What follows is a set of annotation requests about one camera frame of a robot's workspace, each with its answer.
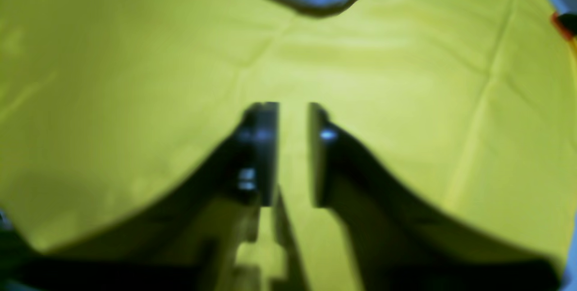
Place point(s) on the red and black clamp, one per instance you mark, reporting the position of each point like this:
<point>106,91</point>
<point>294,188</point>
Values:
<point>566,24</point>

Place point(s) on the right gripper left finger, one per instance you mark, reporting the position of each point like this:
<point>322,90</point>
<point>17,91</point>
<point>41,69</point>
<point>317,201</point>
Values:
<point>188,239</point>

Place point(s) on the yellow table cloth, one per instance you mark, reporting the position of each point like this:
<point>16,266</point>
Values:
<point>107,105</point>

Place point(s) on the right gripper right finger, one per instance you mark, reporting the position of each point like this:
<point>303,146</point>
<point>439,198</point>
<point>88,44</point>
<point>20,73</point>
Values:
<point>400,241</point>

